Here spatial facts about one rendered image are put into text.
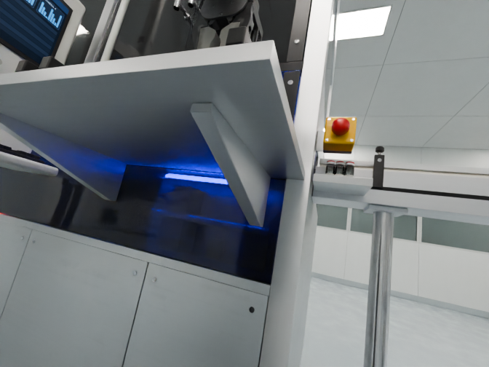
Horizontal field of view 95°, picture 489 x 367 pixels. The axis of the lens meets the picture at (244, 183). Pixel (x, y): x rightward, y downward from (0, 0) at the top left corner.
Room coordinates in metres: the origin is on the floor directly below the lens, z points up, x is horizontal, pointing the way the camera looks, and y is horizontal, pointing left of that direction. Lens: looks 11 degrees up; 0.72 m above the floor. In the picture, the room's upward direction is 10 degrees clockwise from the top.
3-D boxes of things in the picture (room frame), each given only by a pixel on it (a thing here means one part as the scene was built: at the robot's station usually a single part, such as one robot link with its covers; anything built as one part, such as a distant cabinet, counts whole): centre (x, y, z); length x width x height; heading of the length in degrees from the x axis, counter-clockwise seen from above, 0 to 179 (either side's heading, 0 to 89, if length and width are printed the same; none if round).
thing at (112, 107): (0.51, 0.24, 0.87); 0.70 x 0.48 x 0.02; 69
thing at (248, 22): (0.27, 0.05, 0.99); 0.05 x 0.02 x 0.09; 69
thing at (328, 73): (1.00, -0.32, 1.51); 0.85 x 0.01 x 0.59; 159
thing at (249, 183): (0.41, 0.01, 0.80); 0.34 x 0.03 x 0.13; 159
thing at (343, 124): (0.50, -0.20, 0.99); 0.04 x 0.04 x 0.04; 69
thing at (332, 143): (0.54, -0.22, 1.00); 0.08 x 0.07 x 0.07; 159
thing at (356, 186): (0.57, -0.25, 0.87); 0.14 x 0.13 x 0.02; 159
